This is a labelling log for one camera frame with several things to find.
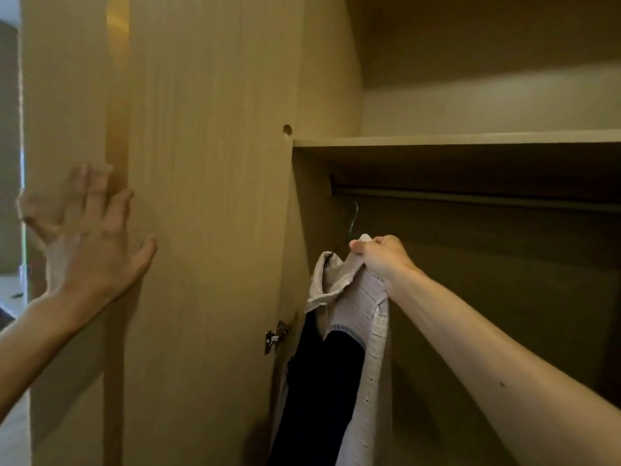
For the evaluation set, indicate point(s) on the person's right thumb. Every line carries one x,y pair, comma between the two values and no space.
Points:
363,247

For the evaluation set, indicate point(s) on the person's left forearm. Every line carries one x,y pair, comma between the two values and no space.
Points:
34,339

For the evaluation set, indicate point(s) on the wooden wardrobe shelf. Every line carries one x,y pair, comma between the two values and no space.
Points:
456,140

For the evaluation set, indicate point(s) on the person's left middle finger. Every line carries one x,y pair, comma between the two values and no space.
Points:
99,191

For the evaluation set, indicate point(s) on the person's left hand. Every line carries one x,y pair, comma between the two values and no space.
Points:
82,257

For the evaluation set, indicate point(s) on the person's right forearm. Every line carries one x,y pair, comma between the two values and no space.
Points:
490,373

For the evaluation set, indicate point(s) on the person's right hand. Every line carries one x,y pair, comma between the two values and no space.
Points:
388,266

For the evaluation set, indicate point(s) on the wooden wardrobe door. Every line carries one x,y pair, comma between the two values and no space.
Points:
68,106
203,237

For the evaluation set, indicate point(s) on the metal door hinge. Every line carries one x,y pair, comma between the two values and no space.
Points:
275,337

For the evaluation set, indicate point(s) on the thin metal clothes hanger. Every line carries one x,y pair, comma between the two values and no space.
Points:
353,223

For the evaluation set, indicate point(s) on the wardrobe hanging rail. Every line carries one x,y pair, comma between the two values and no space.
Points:
475,197

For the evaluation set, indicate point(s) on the dark navy garment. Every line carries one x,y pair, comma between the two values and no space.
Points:
320,388

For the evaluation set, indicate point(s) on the person's left thumb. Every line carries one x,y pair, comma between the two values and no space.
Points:
143,257

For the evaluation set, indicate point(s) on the wooden wardrobe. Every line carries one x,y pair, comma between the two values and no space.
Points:
485,296

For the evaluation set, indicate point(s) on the person's left little finger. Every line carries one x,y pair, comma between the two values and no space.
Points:
35,213

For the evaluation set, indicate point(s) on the white knit shirt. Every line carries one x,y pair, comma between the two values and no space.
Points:
361,305

